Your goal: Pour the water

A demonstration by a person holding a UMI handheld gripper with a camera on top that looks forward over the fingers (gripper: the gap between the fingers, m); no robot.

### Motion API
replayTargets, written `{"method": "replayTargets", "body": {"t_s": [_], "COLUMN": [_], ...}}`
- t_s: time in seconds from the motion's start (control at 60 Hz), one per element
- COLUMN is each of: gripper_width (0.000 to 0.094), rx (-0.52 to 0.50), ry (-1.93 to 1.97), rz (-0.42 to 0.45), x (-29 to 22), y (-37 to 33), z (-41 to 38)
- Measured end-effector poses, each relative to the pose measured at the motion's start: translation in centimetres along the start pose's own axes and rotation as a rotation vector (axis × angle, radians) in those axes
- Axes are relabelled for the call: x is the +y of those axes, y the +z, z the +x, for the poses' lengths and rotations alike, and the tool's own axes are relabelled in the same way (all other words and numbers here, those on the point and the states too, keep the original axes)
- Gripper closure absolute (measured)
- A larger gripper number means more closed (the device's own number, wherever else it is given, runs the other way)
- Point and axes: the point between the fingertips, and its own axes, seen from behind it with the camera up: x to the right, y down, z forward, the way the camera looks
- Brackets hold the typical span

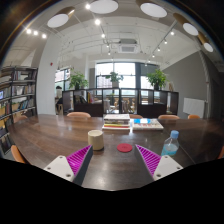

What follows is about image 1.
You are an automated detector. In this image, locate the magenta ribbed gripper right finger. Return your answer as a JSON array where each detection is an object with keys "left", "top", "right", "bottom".
[{"left": 135, "top": 145, "right": 182, "bottom": 181}]

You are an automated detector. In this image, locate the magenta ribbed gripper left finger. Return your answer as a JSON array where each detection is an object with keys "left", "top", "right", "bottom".
[{"left": 44, "top": 145, "right": 93, "bottom": 186}]

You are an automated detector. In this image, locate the clear plastic water bottle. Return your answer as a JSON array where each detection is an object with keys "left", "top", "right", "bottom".
[{"left": 161, "top": 130, "right": 179, "bottom": 157}]

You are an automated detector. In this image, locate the red round coaster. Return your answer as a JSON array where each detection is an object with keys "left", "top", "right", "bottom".
[{"left": 117, "top": 143, "right": 132, "bottom": 153}]

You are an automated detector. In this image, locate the cream ceramic cup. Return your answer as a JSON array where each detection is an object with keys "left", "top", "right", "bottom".
[{"left": 88, "top": 130, "right": 104, "bottom": 151}]

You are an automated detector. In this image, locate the orange chair behind table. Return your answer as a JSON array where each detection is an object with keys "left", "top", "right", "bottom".
[{"left": 158, "top": 115, "right": 180, "bottom": 120}]

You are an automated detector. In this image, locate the orange chair far left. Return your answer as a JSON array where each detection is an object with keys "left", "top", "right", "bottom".
[{"left": 67, "top": 112, "right": 91, "bottom": 118}]

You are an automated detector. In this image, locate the orange chair behind books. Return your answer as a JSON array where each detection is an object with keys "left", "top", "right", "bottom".
[{"left": 129, "top": 114, "right": 143, "bottom": 119}]

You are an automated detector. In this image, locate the stack of books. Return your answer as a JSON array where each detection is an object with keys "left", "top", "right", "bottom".
[{"left": 102, "top": 114, "right": 130, "bottom": 130}]

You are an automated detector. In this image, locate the orange chair near left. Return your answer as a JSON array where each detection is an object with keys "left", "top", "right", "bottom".
[{"left": 11, "top": 145, "right": 26, "bottom": 163}]

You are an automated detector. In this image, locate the orange chair rightmost back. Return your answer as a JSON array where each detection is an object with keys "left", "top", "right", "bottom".
[{"left": 188, "top": 114, "right": 200, "bottom": 119}]

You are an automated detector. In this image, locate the low dark shelf divider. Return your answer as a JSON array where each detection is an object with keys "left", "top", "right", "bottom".
[{"left": 62, "top": 87, "right": 179, "bottom": 118}]

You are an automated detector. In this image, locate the orange chair far right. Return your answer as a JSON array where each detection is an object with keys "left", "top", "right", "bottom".
[{"left": 218, "top": 146, "right": 224, "bottom": 159}]

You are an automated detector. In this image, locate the left potted green plant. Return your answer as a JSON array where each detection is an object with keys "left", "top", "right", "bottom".
[{"left": 69, "top": 72, "right": 88, "bottom": 90}]

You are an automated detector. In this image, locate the potted green plant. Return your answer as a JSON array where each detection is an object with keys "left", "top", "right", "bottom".
[
  {"left": 106, "top": 72, "right": 124, "bottom": 88},
  {"left": 69, "top": 72, "right": 88, "bottom": 90},
  {"left": 147, "top": 69, "right": 167, "bottom": 90}
]

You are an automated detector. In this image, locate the right potted green plant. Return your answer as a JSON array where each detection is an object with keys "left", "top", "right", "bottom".
[{"left": 147, "top": 69, "right": 167, "bottom": 90}]

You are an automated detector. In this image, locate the middle potted green plant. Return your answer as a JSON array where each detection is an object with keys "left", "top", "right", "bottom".
[{"left": 106, "top": 72, "right": 124, "bottom": 88}]

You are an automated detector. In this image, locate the dark bookshelf at left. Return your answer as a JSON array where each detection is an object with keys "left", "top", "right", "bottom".
[{"left": 0, "top": 66, "right": 38, "bottom": 158}]

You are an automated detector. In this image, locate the ceiling air conditioner unit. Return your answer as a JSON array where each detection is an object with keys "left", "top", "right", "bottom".
[{"left": 118, "top": 39, "right": 138, "bottom": 53}]

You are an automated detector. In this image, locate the white board against wall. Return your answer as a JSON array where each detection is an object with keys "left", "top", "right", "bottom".
[{"left": 183, "top": 98, "right": 205, "bottom": 118}]

